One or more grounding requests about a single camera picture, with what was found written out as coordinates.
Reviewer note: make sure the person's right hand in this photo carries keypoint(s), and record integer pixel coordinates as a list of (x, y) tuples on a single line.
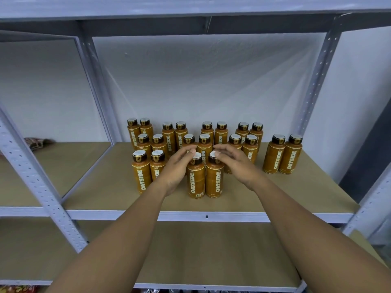
[(241, 166)]

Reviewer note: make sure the person's left hand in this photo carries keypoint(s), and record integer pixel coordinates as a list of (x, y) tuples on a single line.
[(174, 171)]

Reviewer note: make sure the orange bottle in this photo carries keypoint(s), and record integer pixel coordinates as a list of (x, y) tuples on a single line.
[(214, 183), (196, 183)]

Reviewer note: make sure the group of orange Oatside bottles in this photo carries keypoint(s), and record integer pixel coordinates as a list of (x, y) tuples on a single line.
[(281, 155)]

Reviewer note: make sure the white metal shelving rack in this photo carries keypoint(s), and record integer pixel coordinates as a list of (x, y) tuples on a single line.
[(275, 198)]

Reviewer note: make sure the person's left forearm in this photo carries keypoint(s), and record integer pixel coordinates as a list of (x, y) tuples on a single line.
[(110, 247)]

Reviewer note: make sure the person's right forearm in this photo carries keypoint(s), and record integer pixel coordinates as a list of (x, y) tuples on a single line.
[(317, 241)]

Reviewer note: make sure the striped red cloth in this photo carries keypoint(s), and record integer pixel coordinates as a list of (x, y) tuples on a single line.
[(38, 143)]

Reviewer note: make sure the plain brown carton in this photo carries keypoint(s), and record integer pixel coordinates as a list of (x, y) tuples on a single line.
[(366, 247)]

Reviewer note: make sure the red yellow snack packet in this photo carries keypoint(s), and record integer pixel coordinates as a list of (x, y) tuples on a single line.
[(15, 289)]

